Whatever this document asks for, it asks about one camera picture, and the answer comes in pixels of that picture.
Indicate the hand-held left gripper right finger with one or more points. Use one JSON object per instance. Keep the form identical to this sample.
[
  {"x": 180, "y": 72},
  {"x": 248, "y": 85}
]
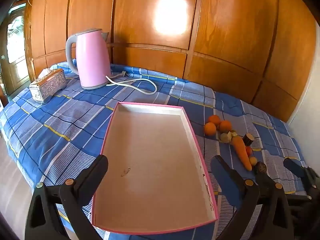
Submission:
[{"x": 221, "y": 172}]

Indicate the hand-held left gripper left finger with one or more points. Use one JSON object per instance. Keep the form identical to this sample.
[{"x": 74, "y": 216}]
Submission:
[{"x": 98, "y": 167}]

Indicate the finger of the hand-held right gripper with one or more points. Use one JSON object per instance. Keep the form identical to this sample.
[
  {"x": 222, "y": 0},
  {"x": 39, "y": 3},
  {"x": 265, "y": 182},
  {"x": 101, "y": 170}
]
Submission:
[
  {"x": 292, "y": 167},
  {"x": 268, "y": 179}
]

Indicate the orange carrot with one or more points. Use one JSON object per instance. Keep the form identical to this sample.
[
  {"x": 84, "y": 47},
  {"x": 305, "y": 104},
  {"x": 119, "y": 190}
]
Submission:
[{"x": 241, "y": 152}]

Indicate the small red tomato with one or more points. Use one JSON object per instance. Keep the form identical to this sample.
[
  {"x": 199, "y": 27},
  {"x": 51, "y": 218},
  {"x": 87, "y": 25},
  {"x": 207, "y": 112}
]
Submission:
[{"x": 249, "y": 151}]

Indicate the pale green round fruit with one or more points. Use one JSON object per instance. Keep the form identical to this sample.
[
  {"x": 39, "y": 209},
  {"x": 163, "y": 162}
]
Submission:
[{"x": 225, "y": 138}]

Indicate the orange mandarin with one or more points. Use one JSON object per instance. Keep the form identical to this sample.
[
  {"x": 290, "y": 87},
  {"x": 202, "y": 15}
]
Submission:
[
  {"x": 225, "y": 126},
  {"x": 209, "y": 129},
  {"x": 214, "y": 119}
]

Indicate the pink-rimmed cardboard tray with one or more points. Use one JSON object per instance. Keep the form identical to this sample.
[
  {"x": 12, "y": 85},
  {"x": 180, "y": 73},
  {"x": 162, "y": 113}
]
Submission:
[{"x": 150, "y": 167}]

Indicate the small yellow fruit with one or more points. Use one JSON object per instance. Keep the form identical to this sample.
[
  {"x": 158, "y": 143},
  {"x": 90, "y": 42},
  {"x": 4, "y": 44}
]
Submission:
[{"x": 253, "y": 160}]

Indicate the pale dry husk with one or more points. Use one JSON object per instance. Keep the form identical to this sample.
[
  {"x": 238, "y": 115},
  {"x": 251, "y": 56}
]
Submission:
[{"x": 234, "y": 133}]

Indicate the blue plaid blanket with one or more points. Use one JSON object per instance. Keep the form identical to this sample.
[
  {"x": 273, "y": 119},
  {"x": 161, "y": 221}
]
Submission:
[{"x": 62, "y": 120}]

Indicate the silver embossed tissue box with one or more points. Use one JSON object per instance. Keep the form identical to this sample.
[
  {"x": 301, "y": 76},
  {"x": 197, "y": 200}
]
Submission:
[{"x": 48, "y": 86}]

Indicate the pink electric kettle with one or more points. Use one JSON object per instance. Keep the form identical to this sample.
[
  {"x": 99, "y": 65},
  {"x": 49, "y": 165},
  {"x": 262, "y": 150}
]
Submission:
[{"x": 92, "y": 60}]

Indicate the white tissue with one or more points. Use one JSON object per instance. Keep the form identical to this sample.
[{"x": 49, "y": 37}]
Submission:
[{"x": 45, "y": 73}]

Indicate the wooden panelled wardrobe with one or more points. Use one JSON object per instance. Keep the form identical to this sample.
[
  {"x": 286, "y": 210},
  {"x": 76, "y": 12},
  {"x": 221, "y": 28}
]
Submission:
[{"x": 225, "y": 30}]

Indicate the wooden framed glass door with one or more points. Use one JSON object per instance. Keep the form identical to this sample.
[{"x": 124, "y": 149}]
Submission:
[{"x": 15, "y": 42}]

